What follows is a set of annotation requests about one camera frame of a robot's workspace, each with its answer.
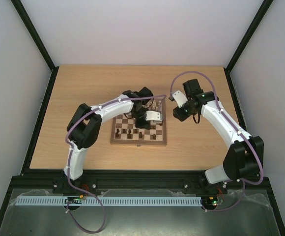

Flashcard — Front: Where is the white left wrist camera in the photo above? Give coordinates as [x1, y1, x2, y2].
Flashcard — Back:
[145, 111, 163, 122]

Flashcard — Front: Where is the white slotted cable duct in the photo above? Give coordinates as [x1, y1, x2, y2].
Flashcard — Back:
[15, 196, 202, 207]

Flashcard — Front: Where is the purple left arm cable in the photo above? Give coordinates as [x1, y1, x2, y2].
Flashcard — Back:
[65, 94, 168, 233]

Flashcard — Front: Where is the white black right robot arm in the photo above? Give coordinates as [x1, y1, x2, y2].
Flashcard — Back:
[170, 79, 264, 193]

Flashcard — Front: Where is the row of white chess pieces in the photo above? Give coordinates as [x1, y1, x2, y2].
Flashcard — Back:
[147, 100, 162, 112]

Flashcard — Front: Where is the left controller board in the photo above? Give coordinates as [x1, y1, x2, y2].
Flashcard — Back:
[63, 195, 87, 205]

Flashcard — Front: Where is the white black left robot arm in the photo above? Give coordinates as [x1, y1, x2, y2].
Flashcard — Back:
[64, 87, 155, 180]

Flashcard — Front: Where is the wooden chess board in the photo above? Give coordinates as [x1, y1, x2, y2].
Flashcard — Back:
[110, 101, 167, 146]

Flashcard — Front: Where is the right controller board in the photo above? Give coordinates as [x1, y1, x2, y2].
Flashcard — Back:
[202, 196, 224, 206]

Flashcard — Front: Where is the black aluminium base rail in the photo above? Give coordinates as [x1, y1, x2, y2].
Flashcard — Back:
[9, 169, 271, 195]

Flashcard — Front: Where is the controller board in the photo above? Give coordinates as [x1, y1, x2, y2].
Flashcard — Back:
[63, 195, 87, 205]
[202, 196, 224, 206]

